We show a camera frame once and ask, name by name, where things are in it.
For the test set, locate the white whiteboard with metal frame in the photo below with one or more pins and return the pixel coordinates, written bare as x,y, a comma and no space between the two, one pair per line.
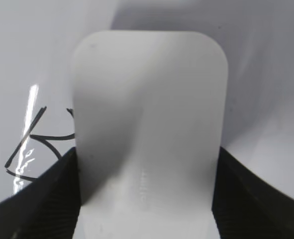
37,38

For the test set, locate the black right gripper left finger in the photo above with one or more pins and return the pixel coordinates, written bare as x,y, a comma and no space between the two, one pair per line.
48,208

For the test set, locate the white whiteboard eraser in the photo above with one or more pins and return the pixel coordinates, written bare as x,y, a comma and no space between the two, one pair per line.
148,110

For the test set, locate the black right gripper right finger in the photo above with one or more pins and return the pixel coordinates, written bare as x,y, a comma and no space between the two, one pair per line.
246,207

